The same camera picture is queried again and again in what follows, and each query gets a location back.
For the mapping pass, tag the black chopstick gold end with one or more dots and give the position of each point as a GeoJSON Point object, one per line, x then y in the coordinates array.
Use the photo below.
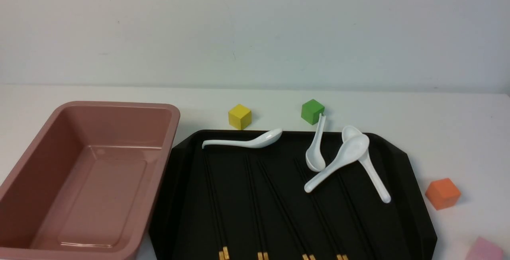
{"type": "Point", "coordinates": [281, 208]}
{"type": "Point", "coordinates": [342, 216]}
{"type": "Point", "coordinates": [224, 237]}
{"type": "Point", "coordinates": [287, 212]}
{"type": "Point", "coordinates": [266, 254]}
{"type": "Point", "coordinates": [319, 212]}
{"type": "Point", "coordinates": [216, 219]}
{"type": "Point", "coordinates": [255, 209]}

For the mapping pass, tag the yellow wooden cube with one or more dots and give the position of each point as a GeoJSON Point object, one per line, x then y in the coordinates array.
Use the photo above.
{"type": "Point", "coordinates": [240, 117]}

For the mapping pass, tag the white spoon far left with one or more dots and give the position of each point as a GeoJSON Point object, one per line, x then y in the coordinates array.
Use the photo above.
{"type": "Point", "coordinates": [261, 141]}

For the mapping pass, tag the green wooden cube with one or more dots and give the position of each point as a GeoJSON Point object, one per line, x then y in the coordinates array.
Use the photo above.
{"type": "Point", "coordinates": [311, 111]}

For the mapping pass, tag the white spoon near green cube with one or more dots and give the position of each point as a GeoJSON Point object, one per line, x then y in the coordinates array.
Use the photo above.
{"type": "Point", "coordinates": [314, 159]}

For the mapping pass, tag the black plastic tray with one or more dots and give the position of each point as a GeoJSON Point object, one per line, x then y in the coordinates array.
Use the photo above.
{"type": "Point", "coordinates": [182, 226]}

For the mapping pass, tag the white spoon lying on top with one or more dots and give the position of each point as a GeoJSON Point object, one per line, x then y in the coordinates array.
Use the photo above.
{"type": "Point", "coordinates": [350, 151]}

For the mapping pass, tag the white spoon far right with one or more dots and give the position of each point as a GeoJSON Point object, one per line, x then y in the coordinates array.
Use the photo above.
{"type": "Point", "coordinates": [347, 133]}

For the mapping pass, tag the pink rectangular plastic bin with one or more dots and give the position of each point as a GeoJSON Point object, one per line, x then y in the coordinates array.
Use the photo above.
{"type": "Point", "coordinates": [85, 188]}

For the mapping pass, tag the orange wooden cube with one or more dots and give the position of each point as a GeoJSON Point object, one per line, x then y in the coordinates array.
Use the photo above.
{"type": "Point", "coordinates": [443, 193]}

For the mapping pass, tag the pink wooden block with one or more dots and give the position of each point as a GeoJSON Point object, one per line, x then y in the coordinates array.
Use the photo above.
{"type": "Point", "coordinates": [483, 249]}

